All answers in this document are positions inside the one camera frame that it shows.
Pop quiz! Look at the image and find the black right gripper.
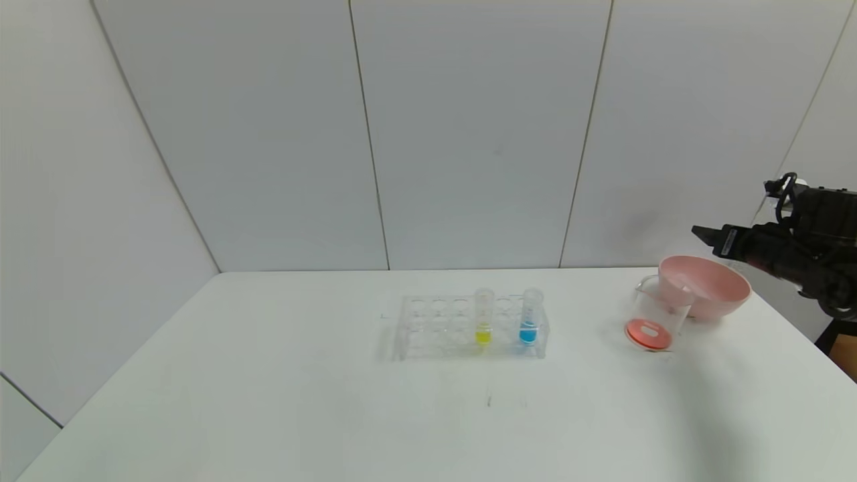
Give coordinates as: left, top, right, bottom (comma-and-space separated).
691, 223, 789, 274

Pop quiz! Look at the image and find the test tube with red pigment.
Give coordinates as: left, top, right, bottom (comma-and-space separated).
673, 281, 722, 300

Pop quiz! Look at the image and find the test tube with blue pigment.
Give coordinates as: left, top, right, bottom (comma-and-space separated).
520, 289, 543, 346

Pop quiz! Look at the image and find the test tube with yellow pigment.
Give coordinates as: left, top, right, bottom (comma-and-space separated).
474, 289, 495, 345

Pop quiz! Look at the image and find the clear acrylic test tube rack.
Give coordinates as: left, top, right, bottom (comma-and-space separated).
395, 293, 551, 361

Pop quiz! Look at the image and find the pink bowl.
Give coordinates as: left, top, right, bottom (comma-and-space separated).
657, 255, 751, 321

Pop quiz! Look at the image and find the clear glass beaker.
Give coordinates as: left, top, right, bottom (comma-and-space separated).
625, 275, 694, 353

